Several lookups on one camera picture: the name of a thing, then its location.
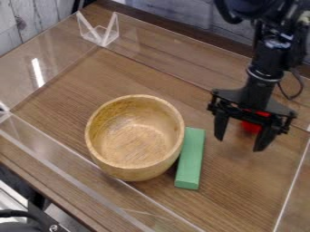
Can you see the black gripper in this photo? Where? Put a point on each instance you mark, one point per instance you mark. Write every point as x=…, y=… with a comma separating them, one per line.
x=226, y=107

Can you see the red plush fruit green stem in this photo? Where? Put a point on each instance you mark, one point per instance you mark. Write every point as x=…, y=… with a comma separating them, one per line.
x=251, y=127

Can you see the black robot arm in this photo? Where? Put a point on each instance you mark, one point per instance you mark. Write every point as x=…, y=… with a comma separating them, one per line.
x=281, y=31

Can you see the green rectangular block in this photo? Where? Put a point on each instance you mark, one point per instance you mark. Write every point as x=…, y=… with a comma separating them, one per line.
x=188, y=176

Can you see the wooden bowl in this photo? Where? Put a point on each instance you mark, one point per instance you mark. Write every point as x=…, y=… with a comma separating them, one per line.
x=134, y=136

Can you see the clear acrylic tray wall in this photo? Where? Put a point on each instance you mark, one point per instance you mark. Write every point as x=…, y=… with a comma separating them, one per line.
x=58, y=77

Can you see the clear acrylic corner bracket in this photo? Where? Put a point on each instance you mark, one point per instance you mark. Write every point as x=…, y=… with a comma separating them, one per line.
x=100, y=35

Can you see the black metal stand bracket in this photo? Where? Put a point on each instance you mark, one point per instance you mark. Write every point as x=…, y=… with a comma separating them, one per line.
x=42, y=221

